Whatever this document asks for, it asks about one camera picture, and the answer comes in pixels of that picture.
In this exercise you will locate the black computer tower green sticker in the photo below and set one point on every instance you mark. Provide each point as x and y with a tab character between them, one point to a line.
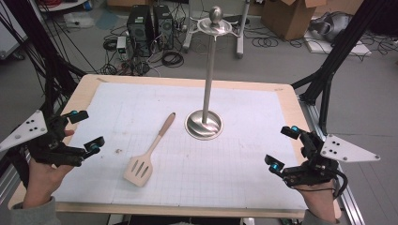
140	31

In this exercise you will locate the white metal stand base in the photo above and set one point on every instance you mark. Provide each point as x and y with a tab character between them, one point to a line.
240	43

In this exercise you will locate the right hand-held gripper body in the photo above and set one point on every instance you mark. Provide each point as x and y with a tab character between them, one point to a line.
316	170

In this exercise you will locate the white grid mat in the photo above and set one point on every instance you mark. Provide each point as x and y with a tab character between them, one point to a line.
219	172

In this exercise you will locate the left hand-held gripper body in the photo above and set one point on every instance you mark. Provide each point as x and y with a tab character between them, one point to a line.
53	146

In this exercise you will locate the small white power box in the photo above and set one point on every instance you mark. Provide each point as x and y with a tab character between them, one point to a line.
121	43

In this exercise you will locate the person's right hand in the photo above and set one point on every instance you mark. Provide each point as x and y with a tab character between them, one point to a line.
319	200

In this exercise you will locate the person's left hand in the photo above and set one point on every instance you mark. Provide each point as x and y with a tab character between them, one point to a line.
40	182

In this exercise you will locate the steel utensil stand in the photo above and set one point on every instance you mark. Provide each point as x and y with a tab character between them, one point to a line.
209	78

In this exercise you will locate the aluminium rail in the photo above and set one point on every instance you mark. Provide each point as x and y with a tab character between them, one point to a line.
331	128

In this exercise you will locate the flat white board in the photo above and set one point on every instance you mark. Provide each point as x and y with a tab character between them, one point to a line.
344	48

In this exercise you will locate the open cardboard box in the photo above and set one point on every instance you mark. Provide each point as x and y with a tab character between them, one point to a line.
287	18

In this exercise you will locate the white round table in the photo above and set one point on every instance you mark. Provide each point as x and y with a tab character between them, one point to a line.
62	5

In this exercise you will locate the grey bag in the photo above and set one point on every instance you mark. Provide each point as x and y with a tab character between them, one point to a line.
333	26

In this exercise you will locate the beige slotted spatula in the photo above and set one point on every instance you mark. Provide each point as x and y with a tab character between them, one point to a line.
139	168

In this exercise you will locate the white cabinet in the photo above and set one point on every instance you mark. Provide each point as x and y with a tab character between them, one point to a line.
9	34

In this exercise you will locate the black frame struts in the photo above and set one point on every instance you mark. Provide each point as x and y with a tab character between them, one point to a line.
338	56
47	56

